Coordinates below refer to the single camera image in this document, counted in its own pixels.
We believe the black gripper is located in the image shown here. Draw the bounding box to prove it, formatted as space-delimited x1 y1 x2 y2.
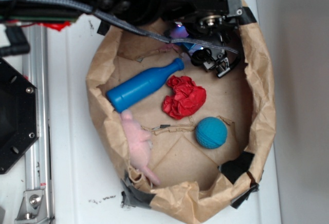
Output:
162 0 243 78

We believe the blue block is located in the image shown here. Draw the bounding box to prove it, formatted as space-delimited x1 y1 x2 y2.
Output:
179 43 203 55

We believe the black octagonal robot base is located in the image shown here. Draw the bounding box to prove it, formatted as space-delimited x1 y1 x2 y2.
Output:
1 58 38 175

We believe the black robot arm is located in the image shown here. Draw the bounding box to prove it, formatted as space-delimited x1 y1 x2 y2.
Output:
1 0 243 77

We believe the crumpled red paper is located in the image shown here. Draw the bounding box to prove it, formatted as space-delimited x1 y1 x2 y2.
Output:
162 76 207 120

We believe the blue golf ball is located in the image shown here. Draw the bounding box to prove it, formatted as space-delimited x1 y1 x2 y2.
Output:
195 117 228 149

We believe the blue toy bottle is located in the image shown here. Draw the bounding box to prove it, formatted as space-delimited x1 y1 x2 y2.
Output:
106 58 185 113

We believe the brown paper bag tray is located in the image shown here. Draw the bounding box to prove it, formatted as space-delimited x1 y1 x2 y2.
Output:
86 4 276 223

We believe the pink plush toy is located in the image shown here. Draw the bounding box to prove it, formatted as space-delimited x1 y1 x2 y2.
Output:
120 109 160 185

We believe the grey braided cable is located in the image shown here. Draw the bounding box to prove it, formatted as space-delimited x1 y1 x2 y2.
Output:
0 0 240 55

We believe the aluminium extrusion rail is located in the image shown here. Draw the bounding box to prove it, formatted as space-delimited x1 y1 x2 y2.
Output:
23 26 54 223

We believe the metal corner bracket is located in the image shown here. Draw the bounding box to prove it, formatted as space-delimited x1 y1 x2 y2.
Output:
14 189 49 223

